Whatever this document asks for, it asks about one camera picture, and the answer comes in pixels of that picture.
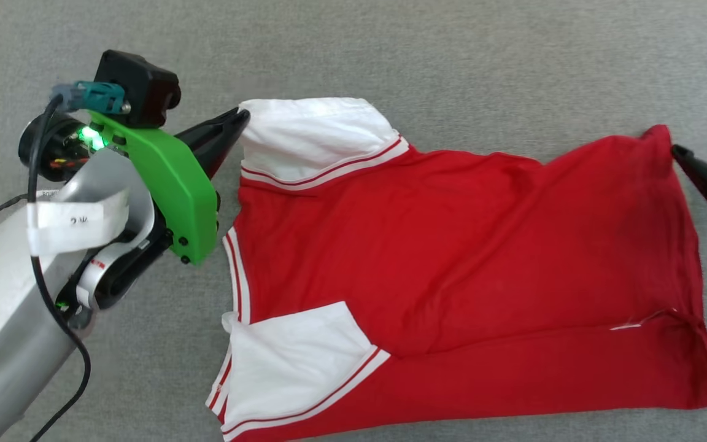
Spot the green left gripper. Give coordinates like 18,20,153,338
87,108,251,266

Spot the red and white shirt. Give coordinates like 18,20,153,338
205,97,707,442

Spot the left teal camera connector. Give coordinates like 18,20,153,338
52,80,128,115

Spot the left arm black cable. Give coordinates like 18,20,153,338
0,95,92,442

